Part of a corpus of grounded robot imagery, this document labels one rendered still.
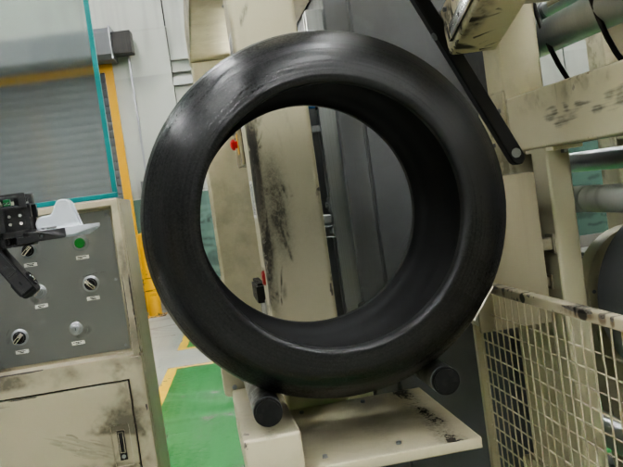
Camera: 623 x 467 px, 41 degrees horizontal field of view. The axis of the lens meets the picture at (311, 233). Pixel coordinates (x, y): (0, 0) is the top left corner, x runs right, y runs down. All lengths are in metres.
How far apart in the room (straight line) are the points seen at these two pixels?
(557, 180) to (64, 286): 1.14
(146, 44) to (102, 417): 8.83
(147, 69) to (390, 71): 9.36
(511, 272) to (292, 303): 0.43
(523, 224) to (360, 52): 0.56
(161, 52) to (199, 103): 9.35
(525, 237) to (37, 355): 1.15
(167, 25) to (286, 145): 9.14
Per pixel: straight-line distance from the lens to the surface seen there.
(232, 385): 1.61
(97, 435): 2.04
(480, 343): 1.73
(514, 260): 1.65
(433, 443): 1.34
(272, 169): 1.60
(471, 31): 1.55
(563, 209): 1.70
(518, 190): 1.65
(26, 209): 1.33
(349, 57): 1.25
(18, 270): 1.34
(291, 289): 1.62
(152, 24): 10.74
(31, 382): 2.04
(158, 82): 10.53
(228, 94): 1.22
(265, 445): 1.28
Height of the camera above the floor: 1.22
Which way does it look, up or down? 3 degrees down
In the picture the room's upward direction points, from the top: 8 degrees counter-clockwise
